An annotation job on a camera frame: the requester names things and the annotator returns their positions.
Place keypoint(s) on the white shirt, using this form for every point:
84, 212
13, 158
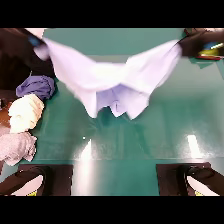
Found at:
100, 78

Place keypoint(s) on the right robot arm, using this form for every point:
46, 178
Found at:
194, 45

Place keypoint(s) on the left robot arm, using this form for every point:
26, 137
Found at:
17, 45

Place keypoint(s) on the blue garment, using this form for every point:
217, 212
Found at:
36, 86

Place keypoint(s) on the cream garment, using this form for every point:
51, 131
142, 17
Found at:
25, 112

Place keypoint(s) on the pink garment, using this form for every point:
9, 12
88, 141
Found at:
16, 148

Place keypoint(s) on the heap of clothes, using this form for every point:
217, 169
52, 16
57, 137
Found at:
210, 52

